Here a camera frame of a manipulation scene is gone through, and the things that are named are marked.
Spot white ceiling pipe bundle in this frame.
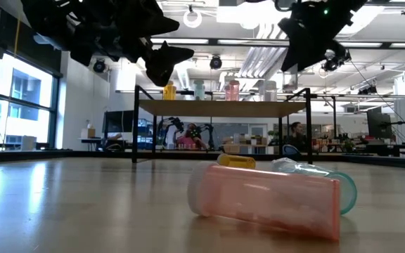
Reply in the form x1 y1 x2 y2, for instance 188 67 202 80
239 20 302 80

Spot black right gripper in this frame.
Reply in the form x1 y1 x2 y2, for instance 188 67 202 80
278 0 365 73

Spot large window black frame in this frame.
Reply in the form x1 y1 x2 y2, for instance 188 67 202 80
0 52 61 148

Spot blue rounded chair back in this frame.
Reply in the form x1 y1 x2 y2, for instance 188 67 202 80
282 143 301 157

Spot long black light bar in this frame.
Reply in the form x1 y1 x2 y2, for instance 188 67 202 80
149 34 405 50

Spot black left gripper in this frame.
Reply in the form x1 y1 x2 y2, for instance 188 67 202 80
93 0 195 87

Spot black aluminium table frame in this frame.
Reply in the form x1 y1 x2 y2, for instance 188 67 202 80
0 148 405 170

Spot white ceiling ring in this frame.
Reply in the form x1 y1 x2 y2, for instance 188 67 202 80
183 8 203 29

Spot round black ceiling speaker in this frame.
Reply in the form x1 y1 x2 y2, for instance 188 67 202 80
209 55 223 70
93 58 107 74

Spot black ceiling camera cluster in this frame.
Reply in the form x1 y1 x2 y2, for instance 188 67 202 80
323 48 352 73

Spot black computer monitor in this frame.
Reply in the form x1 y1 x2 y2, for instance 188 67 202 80
366 107 393 140
103 110 135 134

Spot wooden shelf black metal legs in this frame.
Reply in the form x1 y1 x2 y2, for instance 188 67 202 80
131 85 313 167

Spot clear pill bottle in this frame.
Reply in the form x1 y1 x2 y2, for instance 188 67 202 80
282 72 299 94
262 79 276 102

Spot person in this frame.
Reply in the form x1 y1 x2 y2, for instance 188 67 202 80
288 121 309 153
176 122 209 150

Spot white bin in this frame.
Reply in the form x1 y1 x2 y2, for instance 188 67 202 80
21 135 37 151

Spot silver ventilation duct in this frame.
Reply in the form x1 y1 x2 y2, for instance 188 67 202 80
288 0 386 73

